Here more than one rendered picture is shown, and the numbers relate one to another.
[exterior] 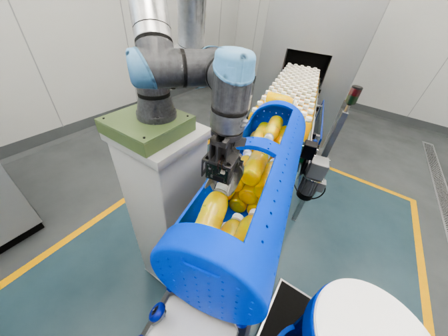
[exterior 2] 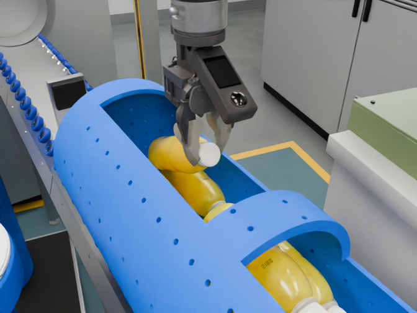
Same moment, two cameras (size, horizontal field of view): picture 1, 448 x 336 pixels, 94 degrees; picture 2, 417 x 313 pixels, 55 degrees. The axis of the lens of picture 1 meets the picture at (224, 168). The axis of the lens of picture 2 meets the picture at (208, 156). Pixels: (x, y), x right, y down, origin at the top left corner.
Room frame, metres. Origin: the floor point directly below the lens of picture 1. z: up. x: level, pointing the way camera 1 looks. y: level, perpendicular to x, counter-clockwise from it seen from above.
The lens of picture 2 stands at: (0.77, -0.41, 1.55)
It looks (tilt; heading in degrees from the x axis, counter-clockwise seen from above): 35 degrees down; 129
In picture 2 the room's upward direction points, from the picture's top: straight up
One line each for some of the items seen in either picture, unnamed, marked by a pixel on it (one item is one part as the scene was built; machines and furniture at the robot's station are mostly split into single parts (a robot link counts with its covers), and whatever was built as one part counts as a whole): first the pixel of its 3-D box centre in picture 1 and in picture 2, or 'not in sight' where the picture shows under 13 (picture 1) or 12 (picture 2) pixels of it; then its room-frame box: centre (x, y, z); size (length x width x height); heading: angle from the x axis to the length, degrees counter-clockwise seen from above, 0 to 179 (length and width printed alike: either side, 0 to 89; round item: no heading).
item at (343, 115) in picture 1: (314, 176); not in sight; (1.32, -0.73, 0.55); 0.04 x 0.04 x 1.10; 72
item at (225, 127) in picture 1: (229, 121); (197, 13); (0.41, 0.00, 1.39); 0.08 x 0.08 x 0.05
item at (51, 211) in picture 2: not in sight; (41, 176); (-0.89, 0.29, 0.31); 0.06 x 0.06 x 0.63; 72
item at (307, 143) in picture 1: (307, 150); not in sight; (1.05, -0.47, 0.95); 0.10 x 0.07 x 0.10; 72
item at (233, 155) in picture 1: (223, 153); (197, 68); (0.40, 0.01, 1.31); 0.09 x 0.08 x 0.12; 162
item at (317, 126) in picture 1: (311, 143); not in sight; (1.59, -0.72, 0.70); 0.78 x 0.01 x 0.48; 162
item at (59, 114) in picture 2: not in sight; (71, 103); (-0.20, 0.14, 1.00); 0.10 x 0.04 x 0.15; 72
